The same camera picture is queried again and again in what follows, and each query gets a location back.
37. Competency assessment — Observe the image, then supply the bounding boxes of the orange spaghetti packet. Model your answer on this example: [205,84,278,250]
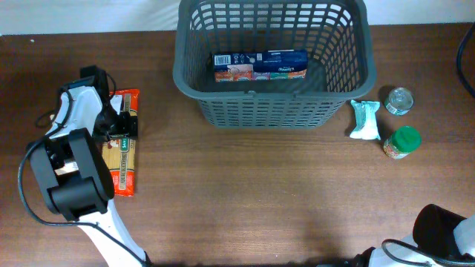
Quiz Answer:
[101,88,140,197]

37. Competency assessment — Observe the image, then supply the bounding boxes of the blue cardboard food box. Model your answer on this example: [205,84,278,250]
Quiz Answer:
[212,50,309,82]

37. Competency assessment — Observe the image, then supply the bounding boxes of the grey plastic shopping basket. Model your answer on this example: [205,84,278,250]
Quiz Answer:
[173,0,376,128]

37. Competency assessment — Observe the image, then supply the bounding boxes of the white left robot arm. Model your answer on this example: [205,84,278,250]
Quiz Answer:
[18,65,151,266]

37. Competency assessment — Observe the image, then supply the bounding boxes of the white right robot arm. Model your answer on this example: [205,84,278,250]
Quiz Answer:
[345,204,474,267]

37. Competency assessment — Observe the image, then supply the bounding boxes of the green lid glass jar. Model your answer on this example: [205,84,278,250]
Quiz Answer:
[383,126,422,159]

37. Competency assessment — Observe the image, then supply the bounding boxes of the teal white snack packet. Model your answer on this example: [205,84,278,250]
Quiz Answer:
[350,100,381,140]

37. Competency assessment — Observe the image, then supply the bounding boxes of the silver tin can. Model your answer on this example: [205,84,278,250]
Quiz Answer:
[384,88,414,116]

